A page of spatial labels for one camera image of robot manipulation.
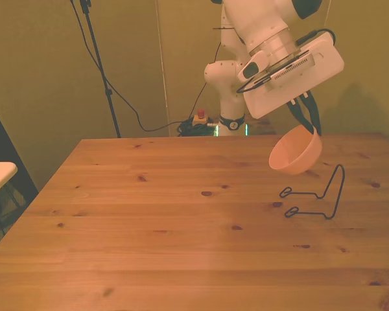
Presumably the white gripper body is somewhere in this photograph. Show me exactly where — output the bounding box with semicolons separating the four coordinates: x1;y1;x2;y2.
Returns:
244;31;346;120

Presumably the black cable bundle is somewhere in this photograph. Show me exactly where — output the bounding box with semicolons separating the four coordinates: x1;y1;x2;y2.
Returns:
176;120;217;137

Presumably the pink plastic bowl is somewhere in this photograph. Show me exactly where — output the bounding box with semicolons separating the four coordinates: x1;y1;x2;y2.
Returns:
268;125;323;176

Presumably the long black hanging cable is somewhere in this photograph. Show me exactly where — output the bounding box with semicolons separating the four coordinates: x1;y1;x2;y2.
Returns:
69;0;196;133

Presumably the flat wrist camera box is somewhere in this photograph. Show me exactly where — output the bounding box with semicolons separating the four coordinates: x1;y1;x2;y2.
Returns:
268;51;316;91

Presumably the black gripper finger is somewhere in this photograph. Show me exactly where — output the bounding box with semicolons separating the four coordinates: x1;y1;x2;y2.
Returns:
300;91;323;137
287;99;315;135

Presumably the black camera stand pole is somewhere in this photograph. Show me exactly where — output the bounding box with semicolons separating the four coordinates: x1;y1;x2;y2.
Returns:
78;0;122;139

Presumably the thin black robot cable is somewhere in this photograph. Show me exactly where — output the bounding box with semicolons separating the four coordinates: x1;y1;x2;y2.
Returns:
193;41;224;119

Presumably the black wire bowl stand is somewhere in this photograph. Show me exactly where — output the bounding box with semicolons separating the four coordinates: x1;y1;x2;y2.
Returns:
279;163;346;220

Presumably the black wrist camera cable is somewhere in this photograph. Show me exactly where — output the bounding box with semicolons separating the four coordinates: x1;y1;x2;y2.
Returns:
235;28;338;95

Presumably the red emergency stop button box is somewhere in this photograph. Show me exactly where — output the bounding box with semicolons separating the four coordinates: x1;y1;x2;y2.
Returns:
192;109;209;127

